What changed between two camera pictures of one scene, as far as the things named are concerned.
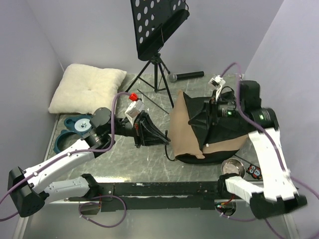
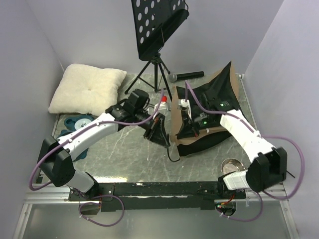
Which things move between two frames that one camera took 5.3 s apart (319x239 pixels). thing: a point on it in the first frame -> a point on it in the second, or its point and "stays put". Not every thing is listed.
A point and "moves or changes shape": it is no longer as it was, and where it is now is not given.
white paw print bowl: x=82 y=125 stays put
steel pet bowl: x=233 y=166 stays put
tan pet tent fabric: x=198 y=137 moves or changes shape
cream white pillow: x=82 y=88 stays put
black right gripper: x=201 y=119 -> x=186 y=131
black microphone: x=174 y=77 stays put
